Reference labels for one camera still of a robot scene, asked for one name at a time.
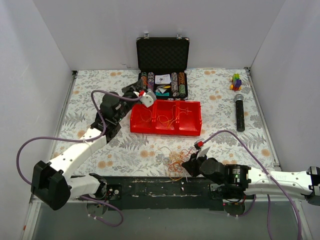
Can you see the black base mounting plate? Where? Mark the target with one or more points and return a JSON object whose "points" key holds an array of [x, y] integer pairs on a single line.
{"points": [[137, 193]]}

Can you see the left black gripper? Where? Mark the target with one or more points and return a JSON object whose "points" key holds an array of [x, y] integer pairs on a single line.
{"points": [[136, 87]]}

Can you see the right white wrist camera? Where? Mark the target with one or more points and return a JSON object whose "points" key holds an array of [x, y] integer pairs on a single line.
{"points": [[201, 148]]}

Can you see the floral patterned table mat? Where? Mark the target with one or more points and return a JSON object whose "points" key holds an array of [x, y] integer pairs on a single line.
{"points": [[133, 154]]}

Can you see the white card deck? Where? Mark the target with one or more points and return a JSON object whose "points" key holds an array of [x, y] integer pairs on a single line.
{"points": [[164, 79]]}

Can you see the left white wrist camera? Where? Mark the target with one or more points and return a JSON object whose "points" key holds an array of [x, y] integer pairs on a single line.
{"points": [[148, 99]]}

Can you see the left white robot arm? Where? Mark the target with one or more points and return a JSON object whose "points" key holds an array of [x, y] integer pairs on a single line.
{"points": [[53, 181]]}

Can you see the colourful toy block figure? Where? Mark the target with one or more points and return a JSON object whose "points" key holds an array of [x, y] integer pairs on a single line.
{"points": [[236, 82]]}

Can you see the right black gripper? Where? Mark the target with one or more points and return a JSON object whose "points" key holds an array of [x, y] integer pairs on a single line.
{"points": [[193, 165]]}

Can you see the black poker chip case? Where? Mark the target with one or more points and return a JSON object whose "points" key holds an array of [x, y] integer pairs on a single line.
{"points": [[161, 56]]}

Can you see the black handheld microphone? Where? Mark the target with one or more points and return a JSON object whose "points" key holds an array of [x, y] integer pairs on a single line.
{"points": [[239, 112]]}

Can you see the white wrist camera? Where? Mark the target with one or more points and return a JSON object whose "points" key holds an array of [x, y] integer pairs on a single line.
{"points": [[148, 99], [201, 148]]}

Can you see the aluminium front rail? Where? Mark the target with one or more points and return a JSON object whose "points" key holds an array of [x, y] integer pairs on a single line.
{"points": [[258, 218]]}

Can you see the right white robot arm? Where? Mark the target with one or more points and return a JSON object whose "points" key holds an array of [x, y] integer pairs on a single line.
{"points": [[235, 181]]}

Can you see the red plastic compartment tray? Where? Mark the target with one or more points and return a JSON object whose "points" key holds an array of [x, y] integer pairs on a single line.
{"points": [[166, 117]]}

